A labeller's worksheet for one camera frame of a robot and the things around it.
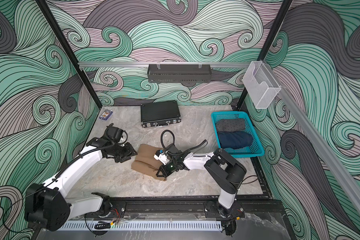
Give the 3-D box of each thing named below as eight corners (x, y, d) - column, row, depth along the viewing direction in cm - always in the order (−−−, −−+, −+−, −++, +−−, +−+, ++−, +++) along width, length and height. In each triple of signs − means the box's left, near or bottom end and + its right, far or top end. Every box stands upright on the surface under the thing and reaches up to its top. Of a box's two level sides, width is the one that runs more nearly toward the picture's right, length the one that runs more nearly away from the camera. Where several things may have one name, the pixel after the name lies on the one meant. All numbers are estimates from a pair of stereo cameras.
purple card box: (100, 118, 116) (99, 116, 113) (107, 111, 121) (106, 108, 119) (106, 120, 115) (104, 118, 112) (112, 112, 120) (111, 110, 118)
